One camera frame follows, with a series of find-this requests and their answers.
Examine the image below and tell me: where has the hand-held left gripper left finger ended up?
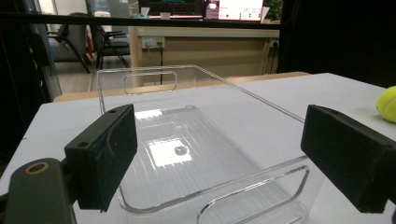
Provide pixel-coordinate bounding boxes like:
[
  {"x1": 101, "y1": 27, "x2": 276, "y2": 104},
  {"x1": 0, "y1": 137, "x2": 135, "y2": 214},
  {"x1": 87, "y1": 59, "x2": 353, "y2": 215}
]
[{"x1": 64, "y1": 104, "x2": 138, "y2": 213}]

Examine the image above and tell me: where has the bright computer monitor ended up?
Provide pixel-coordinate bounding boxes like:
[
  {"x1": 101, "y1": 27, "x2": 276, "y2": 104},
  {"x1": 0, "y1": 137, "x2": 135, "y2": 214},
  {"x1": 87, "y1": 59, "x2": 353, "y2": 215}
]
[{"x1": 218, "y1": 0, "x2": 265, "y2": 22}]

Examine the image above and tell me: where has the black horizontal metal bar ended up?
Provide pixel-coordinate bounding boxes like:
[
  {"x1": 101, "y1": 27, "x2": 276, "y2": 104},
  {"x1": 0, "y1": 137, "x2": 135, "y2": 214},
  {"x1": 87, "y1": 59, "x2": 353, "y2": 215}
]
[{"x1": 0, "y1": 11, "x2": 281, "y2": 31}]

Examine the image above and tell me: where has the yellow tennis ball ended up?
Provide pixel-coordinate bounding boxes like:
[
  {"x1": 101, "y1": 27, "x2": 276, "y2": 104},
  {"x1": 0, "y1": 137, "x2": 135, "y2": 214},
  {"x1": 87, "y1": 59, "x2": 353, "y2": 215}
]
[{"x1": 375, "y1": 86, "x2": 396, "y2": 124}]

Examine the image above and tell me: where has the clear plastic storage bin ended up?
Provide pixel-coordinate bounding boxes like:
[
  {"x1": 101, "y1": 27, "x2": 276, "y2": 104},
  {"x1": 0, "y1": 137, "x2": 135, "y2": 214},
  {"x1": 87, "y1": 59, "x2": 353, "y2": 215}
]
[{"x1": 96, "y1": 64, "x2": 325, "y2": 224}]

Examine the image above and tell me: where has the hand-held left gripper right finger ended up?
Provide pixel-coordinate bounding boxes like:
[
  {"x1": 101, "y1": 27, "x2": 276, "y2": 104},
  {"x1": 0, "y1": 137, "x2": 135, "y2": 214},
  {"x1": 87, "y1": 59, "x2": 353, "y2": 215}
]
[{"x1": 300, "y1": 105, "x2": 396, "y2": 214}]

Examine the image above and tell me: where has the pink box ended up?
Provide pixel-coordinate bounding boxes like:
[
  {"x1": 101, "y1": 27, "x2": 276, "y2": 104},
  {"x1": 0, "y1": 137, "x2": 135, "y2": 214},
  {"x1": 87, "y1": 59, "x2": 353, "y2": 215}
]
[{"x1": 205, "y1": 2, "x2": 220, "y2": 21}]

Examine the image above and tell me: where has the black power cable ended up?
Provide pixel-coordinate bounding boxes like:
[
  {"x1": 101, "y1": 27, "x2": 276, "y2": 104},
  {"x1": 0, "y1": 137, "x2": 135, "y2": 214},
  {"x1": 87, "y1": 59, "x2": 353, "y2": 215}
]
[
  {"x1": 270, "y1": 46, "x2": 277, "y2": 75},
  {"x1": 158, "y1": 42, "x2": 164, "y2": 86}
]

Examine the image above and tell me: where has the dark computer monitor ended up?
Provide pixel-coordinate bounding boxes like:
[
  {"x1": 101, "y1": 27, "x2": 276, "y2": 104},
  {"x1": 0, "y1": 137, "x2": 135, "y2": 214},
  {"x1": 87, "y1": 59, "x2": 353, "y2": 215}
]
[{"x1": 138, "y1": 0, "x2": 205, "y2": 17}]

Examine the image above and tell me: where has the green potted plant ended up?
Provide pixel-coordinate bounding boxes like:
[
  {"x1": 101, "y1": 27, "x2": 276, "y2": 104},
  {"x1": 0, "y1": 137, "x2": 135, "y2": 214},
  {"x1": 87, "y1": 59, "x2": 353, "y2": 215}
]
[{"x1": 264, "y1": 0, "x2": 283, "y2": 22}]

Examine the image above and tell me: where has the black folding chair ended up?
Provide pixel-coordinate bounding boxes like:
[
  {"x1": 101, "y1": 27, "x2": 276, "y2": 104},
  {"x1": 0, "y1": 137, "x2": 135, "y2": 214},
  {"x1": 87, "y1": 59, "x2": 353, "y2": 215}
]
[{"x1": 92, "y1": 24, "x2": 131, "y2": 70}]

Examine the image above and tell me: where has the grey armchair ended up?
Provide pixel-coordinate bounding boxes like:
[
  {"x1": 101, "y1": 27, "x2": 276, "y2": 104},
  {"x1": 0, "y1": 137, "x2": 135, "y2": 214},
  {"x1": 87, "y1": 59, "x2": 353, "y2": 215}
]
[{"x1": 46, "y1": 21, "x2": 93, "y2": 75}]

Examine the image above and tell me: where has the black curtain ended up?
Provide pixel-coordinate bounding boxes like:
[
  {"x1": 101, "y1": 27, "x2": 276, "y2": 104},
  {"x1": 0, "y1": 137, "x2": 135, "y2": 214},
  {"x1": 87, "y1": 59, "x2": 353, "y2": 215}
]
[
  {"x1": 0, "y1": 0, "x2": 53, "y2": 166},
  {"x1": 277, "y1": 0, "x2": 396, "y2": 90}
]

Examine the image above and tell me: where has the light wooden counter desk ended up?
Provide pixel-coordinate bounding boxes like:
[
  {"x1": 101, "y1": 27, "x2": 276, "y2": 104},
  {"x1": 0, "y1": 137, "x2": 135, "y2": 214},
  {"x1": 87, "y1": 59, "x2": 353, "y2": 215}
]
[{"x1": 128, "y1": 26, "x2": 281, "y2": 88}]

